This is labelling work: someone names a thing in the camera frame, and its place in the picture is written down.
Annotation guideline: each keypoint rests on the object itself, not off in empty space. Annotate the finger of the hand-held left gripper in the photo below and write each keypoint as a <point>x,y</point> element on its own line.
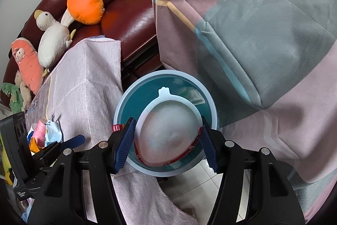
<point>76,139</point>

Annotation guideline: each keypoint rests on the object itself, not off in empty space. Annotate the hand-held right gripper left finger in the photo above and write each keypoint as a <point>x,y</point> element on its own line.
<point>123,148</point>

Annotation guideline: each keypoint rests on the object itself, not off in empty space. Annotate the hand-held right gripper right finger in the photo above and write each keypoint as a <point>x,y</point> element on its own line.
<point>210,153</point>

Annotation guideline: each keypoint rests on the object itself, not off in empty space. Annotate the light blue round bin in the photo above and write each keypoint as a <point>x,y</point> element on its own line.
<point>147,90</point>

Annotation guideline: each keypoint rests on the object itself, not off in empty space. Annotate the yellow plush toy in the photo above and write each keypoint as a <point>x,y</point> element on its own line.
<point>4,159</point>

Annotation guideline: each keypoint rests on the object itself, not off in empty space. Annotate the orange wrapper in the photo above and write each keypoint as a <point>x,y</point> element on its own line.
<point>35,146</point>

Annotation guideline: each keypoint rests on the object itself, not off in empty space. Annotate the blue and white packet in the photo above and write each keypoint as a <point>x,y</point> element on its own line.
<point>54,131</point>

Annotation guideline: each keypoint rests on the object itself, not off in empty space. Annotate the pink paper cup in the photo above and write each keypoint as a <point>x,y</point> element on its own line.
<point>40,132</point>

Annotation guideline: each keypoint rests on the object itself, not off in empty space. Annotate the grey-pink tablecloth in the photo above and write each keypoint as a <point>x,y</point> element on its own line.
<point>87,88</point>

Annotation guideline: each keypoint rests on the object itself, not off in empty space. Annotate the green dinosaur plush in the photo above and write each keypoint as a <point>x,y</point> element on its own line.
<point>13,98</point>

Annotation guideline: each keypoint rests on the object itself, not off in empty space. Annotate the beige plush doll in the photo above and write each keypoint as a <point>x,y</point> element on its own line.
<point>23,93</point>

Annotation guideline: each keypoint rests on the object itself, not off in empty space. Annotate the pink plush toy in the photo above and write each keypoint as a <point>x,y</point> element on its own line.
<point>27,64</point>

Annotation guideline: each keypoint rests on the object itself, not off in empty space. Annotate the white duck plush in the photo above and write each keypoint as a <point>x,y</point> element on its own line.
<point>51,43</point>

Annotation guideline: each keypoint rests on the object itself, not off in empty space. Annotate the pink and grey plaid quilt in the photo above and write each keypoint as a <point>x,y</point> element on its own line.
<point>263,43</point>

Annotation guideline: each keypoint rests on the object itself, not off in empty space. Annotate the dark red leather sofa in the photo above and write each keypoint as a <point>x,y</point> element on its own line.
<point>126,19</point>

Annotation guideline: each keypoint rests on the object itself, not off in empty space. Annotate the rabbit carrot plush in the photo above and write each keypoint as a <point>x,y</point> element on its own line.
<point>84,3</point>

